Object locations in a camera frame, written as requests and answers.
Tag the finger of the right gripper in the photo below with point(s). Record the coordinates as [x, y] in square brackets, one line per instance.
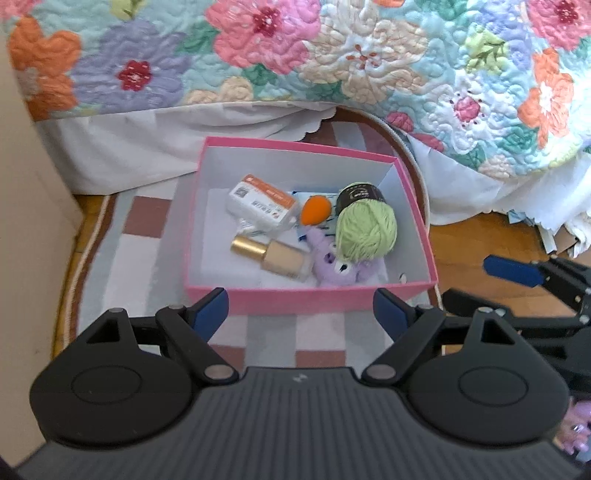
[565, 279]

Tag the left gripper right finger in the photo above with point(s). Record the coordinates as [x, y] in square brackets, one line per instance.
[413, 330]

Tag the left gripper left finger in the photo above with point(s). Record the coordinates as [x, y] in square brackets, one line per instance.
[185, 332]

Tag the purple plush toy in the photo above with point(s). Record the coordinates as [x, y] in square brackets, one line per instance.
[333, 271]

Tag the green yarn ball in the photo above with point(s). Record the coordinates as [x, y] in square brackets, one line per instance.
[366, 227]

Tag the gold foundation bottle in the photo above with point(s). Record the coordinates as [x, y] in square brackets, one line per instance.
[275, 257]

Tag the pink cardboard storage box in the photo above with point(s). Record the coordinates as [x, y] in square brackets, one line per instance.
[295, 228]

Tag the orange-labelled clear plastic box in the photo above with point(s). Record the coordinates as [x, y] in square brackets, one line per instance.
[266, 207]

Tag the orange makeup sponge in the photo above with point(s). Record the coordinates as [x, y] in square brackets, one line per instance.
[316, 210]

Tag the blue white tissue pack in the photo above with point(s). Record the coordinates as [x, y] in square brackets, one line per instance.
[327, 227]

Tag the white wet wipes pack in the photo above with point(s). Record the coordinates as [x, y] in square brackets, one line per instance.
[251, 230]

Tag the person's right hand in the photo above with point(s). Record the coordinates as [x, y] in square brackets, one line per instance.
[574, 430]

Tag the checkered floor rug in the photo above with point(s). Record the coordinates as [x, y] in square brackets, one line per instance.
[129, 254]

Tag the white bed skirt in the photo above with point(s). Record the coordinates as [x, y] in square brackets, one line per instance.
[108, 153]

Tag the beige cabinet panel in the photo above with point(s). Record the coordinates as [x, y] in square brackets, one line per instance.
[39, 222]

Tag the floral quilted bedspread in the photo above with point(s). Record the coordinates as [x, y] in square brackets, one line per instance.
[502, 87]

